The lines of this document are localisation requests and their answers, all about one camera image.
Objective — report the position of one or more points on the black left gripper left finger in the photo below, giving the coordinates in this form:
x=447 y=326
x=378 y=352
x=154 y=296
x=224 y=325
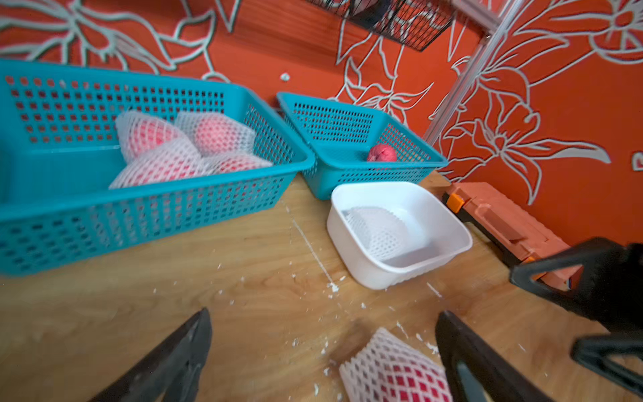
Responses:
x=171 y=371

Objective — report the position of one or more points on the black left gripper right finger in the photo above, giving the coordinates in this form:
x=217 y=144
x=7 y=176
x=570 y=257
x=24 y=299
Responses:
x=475 y=371

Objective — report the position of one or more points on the orange tool case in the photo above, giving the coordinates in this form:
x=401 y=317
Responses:
x=521 y=238

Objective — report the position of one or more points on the white plastic tub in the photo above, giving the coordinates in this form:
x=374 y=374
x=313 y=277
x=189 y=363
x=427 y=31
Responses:
x=437 y=236

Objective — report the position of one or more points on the teal basket for bare apples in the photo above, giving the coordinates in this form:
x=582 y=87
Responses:
x=340 y=136

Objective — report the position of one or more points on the black wire wall basket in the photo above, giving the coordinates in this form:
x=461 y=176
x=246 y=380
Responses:
x=415 y=24

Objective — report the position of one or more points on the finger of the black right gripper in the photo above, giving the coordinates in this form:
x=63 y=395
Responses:
x=607 y=289
x=595 y=352

